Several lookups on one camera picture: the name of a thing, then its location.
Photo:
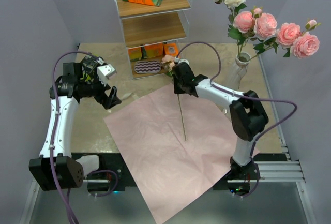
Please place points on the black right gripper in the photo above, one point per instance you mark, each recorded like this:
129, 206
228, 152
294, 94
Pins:
176, 90

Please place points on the white wire wooden shelf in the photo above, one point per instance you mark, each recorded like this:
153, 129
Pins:
143, 25

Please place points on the small peach rose stem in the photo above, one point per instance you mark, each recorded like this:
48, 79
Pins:
168, 62

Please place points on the black green product box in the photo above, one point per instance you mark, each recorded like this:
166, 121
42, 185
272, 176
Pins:
89, 64

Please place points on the orange box on shelf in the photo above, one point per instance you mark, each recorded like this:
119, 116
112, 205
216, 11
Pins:
153, 50

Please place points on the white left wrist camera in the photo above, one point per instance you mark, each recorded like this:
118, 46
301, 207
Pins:
105, 72

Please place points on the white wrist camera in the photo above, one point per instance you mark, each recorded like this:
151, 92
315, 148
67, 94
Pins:
105, 72
180, 60

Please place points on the large pink rose stem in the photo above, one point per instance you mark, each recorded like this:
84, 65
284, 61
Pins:
296, 42

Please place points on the purple wavy pad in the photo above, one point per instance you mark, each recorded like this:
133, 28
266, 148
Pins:
142, 67

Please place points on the orange green box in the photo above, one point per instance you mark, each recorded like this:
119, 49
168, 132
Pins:
135, 54

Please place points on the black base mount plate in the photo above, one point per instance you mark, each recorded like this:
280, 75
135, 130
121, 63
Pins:
114, 176

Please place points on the pink wrapping paper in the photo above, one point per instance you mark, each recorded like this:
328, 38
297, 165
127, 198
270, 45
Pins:
175, 147

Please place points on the beige printed ribbon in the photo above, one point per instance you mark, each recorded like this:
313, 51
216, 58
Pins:
128, 95

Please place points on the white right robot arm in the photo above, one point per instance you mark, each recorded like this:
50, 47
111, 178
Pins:
247, 114

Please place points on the orange blister pack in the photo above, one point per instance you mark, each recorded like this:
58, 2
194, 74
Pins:
171, 49

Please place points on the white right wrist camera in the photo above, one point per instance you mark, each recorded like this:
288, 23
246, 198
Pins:
180, 60

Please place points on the white ribbed ceramic vase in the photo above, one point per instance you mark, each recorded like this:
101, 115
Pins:
237, 70

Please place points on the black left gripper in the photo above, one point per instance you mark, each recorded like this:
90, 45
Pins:
113, 99

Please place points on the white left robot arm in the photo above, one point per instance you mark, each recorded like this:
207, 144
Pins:
55, 161

